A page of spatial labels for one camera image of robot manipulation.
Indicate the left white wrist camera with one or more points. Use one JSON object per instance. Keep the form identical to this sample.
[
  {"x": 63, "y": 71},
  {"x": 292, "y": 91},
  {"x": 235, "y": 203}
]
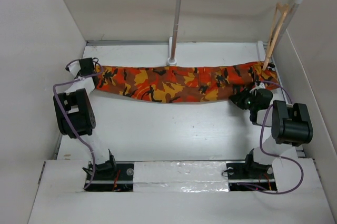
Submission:
[{"x": 74, "y": 68}]

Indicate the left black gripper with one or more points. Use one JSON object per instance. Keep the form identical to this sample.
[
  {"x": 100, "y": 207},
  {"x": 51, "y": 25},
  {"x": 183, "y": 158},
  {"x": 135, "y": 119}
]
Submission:
[{"x": 78, "y": 75}]

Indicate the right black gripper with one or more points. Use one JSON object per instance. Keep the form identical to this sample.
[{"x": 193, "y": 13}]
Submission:
[{"x": 238, "y": 99}]

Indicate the orange camouflage trousers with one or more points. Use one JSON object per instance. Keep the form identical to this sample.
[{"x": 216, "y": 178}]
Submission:
[{"x": 170, "y": 84}]

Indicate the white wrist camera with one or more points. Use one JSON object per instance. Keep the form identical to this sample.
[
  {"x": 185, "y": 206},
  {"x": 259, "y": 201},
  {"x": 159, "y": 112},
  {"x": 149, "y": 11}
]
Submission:
[
  {"x": 258, "y": 85},
  {"x": 74, "y": 68}
]

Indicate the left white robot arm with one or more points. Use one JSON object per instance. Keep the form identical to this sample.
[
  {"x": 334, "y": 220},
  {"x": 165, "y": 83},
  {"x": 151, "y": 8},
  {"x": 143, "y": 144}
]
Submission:
[{"x": 75, "y": 116}]

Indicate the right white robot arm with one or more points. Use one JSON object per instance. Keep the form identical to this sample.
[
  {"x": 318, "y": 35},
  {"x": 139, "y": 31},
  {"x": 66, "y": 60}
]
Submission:
[{"x": 290, "y": 127}]

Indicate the wooden clothes hanger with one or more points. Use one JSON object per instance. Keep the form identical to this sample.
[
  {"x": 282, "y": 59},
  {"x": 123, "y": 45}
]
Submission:
[{"x": 280, "y": 14}]

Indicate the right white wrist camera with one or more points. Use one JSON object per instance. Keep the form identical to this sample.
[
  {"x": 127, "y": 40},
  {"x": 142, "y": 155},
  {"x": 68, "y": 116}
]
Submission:
[{"x": 258, "y": 85}]

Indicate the black base rail with foil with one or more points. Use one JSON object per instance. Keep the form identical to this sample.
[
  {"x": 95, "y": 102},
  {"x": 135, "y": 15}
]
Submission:
[{"x": 178, "y": 176}]

